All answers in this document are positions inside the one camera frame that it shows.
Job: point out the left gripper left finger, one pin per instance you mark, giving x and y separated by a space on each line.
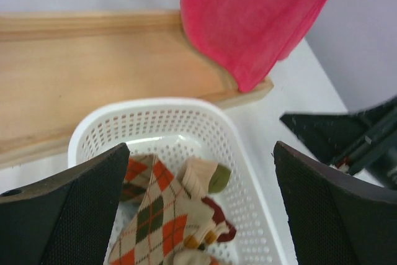
66 218

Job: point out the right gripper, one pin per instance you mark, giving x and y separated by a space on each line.
365 140

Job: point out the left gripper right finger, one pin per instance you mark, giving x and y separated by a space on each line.
334 218

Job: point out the argyle sock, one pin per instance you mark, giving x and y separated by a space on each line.
167 215
137 177

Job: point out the beige striped sock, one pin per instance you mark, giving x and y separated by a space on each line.
201 177
219 231

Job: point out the pink towel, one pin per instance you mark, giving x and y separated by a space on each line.
248 37

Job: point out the white perforated plastic basket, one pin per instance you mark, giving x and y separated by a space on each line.
175 129

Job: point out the wooden clothes rack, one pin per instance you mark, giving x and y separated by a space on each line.
57 67

